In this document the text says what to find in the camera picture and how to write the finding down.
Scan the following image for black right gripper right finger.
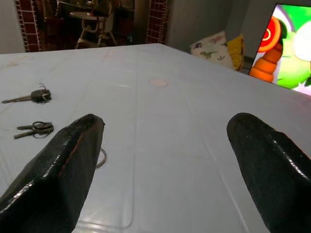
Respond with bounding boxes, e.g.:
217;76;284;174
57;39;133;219
226;112;311;233

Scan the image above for dinosaur print pillow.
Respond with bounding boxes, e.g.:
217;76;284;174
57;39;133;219
189;30;235;71

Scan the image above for red brick tile pillar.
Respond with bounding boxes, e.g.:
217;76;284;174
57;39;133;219
145;0;169;45
15;0;42;52

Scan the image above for television with cartoon picture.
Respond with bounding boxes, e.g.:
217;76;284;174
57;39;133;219
248;2;311;96

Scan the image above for white plastic tablecloth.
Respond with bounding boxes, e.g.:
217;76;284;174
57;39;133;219
0;43;311;233

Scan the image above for two brass keys on ring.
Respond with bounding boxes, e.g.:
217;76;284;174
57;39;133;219
14;120;55;140

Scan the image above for white baby high chair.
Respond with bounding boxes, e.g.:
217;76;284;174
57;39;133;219
69;0;117;49

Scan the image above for metal key ring with key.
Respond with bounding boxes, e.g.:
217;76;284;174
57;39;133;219
96;147;107;170

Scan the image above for black head car key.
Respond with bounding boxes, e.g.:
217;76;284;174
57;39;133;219
1;82;52;105

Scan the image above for yellow pillow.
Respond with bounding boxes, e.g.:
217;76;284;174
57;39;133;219
227;33;245;72

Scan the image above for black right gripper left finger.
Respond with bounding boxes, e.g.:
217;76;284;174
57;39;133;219
0;113;105;233

